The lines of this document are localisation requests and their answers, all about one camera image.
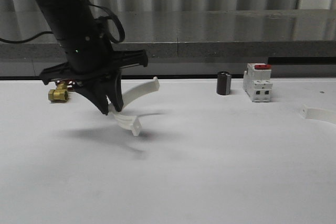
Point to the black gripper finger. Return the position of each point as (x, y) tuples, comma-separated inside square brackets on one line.
[(112, 85), (93, 91)]

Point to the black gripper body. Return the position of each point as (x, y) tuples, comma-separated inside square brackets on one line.
[(120, 60)]

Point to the white curved pipe clamp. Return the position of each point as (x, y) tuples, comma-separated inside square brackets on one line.
[(131, 122)]

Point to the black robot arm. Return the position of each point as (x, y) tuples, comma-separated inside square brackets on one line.
[(91, 63)]

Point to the brass valve red handwheel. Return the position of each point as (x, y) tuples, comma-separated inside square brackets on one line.
[(62, 91)]

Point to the dark brown cylindrical coupling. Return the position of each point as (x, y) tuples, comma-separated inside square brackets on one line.
[(223, 83)]

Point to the white pipe clamp half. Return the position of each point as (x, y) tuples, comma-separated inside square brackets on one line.
[(319, 114)]

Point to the white circuit breaker red switch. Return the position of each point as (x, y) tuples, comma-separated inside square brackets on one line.
[(257, 83)]

